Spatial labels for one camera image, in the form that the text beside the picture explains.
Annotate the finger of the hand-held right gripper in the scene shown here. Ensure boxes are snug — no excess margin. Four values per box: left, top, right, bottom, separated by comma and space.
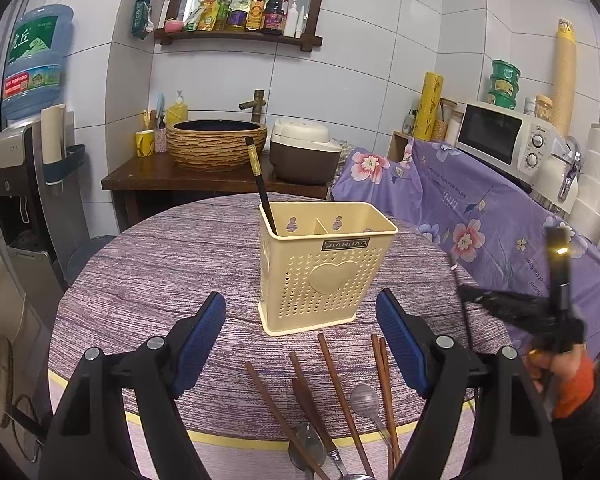
457, 285, 554, 332

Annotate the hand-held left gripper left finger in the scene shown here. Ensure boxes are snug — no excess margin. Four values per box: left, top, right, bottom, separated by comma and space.
37, 291, 227, 480

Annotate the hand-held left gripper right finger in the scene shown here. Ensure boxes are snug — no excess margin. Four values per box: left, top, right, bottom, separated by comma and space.
375, 288, 563, 480

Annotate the brown wooden chopstick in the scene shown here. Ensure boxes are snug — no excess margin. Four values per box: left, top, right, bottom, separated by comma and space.
370, 333, 397, 477
379, 338, 402, 462
288, 351, 331, 441
244, 361, 332, 480
317, 333, 375, 467

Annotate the cream perforated utensil holder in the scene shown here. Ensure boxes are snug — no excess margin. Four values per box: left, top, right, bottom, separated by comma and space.
258, 202, 400, 337

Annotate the black chopstick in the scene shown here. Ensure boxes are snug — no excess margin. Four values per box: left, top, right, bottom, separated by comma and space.
244, 136, 279, 237

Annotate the person's right hand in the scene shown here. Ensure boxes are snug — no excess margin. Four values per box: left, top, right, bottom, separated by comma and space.
529, 349, 564, 393

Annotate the purple floral cloth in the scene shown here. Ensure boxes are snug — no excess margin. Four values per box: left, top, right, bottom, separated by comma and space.
329, 138, 600, 363

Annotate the chrome tap fitting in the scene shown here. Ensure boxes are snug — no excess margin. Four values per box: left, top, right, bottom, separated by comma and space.
545, 135, 584, 202

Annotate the round grey stool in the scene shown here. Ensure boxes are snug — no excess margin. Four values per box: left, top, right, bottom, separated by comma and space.
64, 234, 119, 287

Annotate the white microwave oven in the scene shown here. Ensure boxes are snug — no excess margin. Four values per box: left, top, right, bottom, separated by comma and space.
453, 99, 549, 184

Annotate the dark wooden counter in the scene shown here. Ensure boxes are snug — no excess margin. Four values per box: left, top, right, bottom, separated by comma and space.
101, 152, 332, 234

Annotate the woven pattern sink basin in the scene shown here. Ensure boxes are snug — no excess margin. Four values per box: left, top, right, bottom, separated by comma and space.
165, 119, 269, 172

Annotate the light wooden box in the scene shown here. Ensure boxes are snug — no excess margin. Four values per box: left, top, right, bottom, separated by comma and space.
387, 130, 414, 162

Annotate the yellow mug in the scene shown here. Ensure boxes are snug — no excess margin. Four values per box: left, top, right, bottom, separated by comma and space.
134, 129, 155, 158

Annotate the brown white rice cooker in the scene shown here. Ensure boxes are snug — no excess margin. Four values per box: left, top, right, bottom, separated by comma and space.
269, 118, 342, 185

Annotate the yellow film roll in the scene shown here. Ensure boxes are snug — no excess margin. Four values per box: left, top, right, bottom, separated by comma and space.
412, 72, 444, 142

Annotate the yellow soap pump bottle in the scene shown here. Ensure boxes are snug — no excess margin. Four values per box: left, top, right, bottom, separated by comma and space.
166, 90, 189, 129

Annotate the bronze bamboo faucet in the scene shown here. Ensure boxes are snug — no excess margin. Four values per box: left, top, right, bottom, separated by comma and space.
238, 89, 266, 124

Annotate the white water dispenser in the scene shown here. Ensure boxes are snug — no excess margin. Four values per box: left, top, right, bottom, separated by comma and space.
0, 122, 67, 273

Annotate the wooden framed mirror shelf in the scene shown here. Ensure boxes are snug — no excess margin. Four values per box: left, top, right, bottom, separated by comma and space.
153, 0, 338, 53

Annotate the blue water jug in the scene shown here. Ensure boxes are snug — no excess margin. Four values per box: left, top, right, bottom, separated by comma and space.
1, 4, 76, 122

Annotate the yellow seasoning pouch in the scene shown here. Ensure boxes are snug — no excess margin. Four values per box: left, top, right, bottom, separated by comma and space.
196, 0, 221, 31

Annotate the oil bottle purple label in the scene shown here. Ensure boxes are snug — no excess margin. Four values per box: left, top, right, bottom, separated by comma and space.
228, 0, 251, 32

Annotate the green hanging packet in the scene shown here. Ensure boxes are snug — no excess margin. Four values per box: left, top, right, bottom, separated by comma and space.
131, 0, 155, 41

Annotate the white plastic bottle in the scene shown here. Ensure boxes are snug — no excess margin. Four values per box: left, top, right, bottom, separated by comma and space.
283, 0, 300, 39

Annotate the brown bottle yellow label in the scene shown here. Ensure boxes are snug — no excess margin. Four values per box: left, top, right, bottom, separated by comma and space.
244, 0, 266, 32

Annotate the dark soy sauce bottle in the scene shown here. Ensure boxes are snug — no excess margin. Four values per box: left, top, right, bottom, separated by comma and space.
262, 0, 289, 36

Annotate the teal wall holder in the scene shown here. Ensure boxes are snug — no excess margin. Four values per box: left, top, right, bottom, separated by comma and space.
42, 143, 87, 184

